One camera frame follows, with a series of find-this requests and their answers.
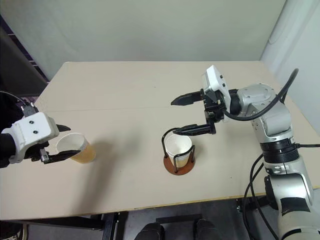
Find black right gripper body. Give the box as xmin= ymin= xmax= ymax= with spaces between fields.
xmin=202 ymin=88 xmax=225 ymax=124

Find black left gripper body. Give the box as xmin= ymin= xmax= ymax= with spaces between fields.
xmin=24 ymin=140 xmax=51 ymax=165

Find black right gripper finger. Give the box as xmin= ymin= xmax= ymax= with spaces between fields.
xmin=170 ymin=89 xmax=205 ymax=107
xmin=172 ymin=122 xmax=217 ymax=136

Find white paper cup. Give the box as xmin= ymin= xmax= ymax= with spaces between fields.
xmin=55 ymin=132 xmax=97 ymax=165
xmin=164 ymin=134 xmax=194 ymax=169

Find dark shoe with white sole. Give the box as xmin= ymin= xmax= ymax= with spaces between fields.
xmin=0 ymin=223 xmax=30 ymax=240

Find dark rounded shape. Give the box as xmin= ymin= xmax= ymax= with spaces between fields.
xmin=135 ymin=221 xmax=166 ymax=240
xmin=195 ymin=218 xmax=223 ymax=240

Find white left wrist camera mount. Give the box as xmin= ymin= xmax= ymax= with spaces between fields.
xmin=0 ymin=111 xmax=60 ymax=165

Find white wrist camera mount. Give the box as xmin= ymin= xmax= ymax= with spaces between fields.
xmin=201 ymin=65 xmax=233 ymax=124
xmin=0 ymin=111 xmax=60 ymax=165

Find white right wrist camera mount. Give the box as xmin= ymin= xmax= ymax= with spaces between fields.
xmin=201 ymin=65 xmax=233 ymax=124

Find black wire cup holder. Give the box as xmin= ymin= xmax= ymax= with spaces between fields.
xmin=161 ymin=127 xmax=197 ymax=176

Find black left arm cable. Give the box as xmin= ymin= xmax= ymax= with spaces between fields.
xmin=0 ymin=90 xmax=39 ymax=118

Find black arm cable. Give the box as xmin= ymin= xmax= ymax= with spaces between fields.
xmin=223 ymin=68 xmax=300 ymax=122
xmin=0 ymin=90 xmax=39 ymax=118

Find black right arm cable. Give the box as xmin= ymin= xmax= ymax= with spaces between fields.
xmin=223 ymin=68 xmax=300 ymax=122

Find black table frame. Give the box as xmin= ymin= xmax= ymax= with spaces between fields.
xmin=0 ymin=192 xmax=270 ymax=240

